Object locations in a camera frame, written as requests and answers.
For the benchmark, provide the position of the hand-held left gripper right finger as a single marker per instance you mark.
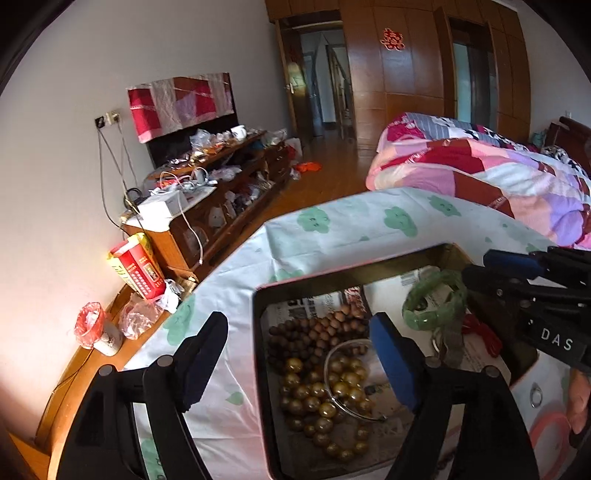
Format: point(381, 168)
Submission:
point(392, 364)

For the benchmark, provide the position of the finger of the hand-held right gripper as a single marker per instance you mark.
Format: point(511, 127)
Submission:
point(512, 264)
point(491, 280)

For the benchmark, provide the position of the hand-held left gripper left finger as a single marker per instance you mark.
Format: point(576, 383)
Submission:
point(203, 364)

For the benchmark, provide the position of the red flower knot ornament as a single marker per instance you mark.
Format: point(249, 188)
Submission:
point(485, 330)

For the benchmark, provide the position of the green jade bangle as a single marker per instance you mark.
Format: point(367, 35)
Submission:
point(415, 319)

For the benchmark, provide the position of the grey metal pendant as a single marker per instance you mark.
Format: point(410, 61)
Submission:
point(452, 345)

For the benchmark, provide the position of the thin silver bangle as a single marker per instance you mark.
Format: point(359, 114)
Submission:
point(326, 369)

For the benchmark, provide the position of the pink round tray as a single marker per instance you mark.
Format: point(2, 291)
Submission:
point(547, 427)

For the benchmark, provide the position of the person's right hand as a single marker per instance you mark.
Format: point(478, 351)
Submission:
point(579, 401)

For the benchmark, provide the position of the crumpled clear plastic bag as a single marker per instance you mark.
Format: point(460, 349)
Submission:
point(138, 314)

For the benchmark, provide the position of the pink patchwork quilt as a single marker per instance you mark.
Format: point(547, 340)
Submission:
point(485, 170)

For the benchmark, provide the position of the bin with pink liner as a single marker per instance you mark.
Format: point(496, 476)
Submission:
point(94, 328)

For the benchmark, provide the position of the red and yellow carton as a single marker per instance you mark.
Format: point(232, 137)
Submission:
point(138, 267)

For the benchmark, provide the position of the low wooden ledge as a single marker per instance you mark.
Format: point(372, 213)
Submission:
point(69, 383)

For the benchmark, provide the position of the white green cloud tablecloth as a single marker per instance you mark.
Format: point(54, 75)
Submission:
point(346, 230)

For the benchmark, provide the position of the wooden bed headboard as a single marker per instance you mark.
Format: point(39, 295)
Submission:
point(572, 134)

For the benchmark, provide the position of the wooden television cabinet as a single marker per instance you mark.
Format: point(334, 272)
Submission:
point(221, 214)

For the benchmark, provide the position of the white cardboard box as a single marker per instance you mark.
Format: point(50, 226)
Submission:
point(161, 207)

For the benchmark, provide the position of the glass sliding door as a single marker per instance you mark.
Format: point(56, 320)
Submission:
point(471, 78)

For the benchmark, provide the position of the wooden wardrobe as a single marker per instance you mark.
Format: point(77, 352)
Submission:
point(392, 87)

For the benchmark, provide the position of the orange red item on floor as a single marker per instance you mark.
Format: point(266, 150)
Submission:
point(308, 167)

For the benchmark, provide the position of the black television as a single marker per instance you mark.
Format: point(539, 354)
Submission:
point(175, 144)

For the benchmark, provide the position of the white paper bag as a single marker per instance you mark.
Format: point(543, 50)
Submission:
point(293, 147)

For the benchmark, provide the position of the white mug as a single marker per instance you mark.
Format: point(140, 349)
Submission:
point(238, 132)

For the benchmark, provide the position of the red pink television cover cloth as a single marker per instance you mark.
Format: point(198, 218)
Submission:
point(175, 104)

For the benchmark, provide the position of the wooden door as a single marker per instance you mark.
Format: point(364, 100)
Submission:
point(295, 92)

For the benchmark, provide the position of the red paper wall decoration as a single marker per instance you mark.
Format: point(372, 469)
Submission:
point(392, 39)

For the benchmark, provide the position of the wall socket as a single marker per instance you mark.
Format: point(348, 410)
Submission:
point(108, 119)

